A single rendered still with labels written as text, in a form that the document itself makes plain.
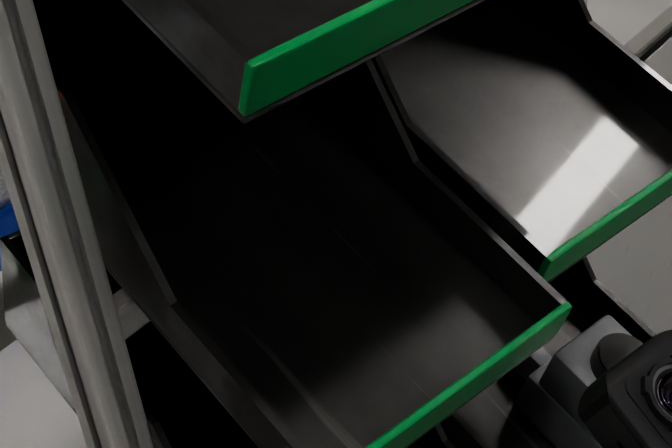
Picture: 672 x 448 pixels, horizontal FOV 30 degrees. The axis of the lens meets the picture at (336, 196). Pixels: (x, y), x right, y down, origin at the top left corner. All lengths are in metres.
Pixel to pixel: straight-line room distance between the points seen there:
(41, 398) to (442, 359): 0.88
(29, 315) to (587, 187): 0.27
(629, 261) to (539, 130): 1.48
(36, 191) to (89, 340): 0.07
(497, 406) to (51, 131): 0.33
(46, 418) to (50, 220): 0.87
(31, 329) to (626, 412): 0.31
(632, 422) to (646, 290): 1.74
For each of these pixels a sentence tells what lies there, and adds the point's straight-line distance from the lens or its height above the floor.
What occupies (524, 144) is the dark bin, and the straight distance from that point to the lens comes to 0.60.
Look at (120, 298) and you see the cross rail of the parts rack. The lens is 0.50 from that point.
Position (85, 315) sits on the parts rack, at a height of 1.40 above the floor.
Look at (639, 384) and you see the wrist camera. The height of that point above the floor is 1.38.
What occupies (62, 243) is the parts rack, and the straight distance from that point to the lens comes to 0.46.
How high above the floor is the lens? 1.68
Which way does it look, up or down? 32 degrees down
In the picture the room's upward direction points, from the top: 8 degrees counter-clockwise
